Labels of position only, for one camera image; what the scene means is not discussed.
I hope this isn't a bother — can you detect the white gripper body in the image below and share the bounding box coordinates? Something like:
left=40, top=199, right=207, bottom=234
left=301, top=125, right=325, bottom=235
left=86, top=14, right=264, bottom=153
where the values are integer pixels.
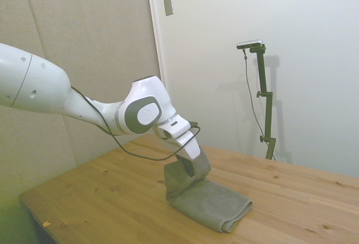
left=153, top=126, right=202, bottom=161

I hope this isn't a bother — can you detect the grey towel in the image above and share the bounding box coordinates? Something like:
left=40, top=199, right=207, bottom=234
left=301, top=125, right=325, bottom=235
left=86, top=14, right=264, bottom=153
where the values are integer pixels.
left=163, top=146, right=254, bottom=233

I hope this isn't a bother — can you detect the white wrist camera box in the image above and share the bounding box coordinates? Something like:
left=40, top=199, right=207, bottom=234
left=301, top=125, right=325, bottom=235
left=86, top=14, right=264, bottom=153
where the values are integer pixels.
left=156, top=117, right=195, bottom=141

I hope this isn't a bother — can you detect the dark green camera stand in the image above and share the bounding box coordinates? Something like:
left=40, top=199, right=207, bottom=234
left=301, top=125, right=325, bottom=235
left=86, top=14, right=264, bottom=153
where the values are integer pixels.
left=249, top=44, right=277, bottom=160

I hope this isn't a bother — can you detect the silver camera on stand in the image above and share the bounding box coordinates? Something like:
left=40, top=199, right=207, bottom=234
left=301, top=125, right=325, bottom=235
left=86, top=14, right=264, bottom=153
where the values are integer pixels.
left=236, top=39, right=265, bottom=50

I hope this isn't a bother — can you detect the grey wall switch plate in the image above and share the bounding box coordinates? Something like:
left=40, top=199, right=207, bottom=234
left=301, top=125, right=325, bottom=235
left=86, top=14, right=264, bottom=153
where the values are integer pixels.
left=163, top=0, right=176, bottom=17

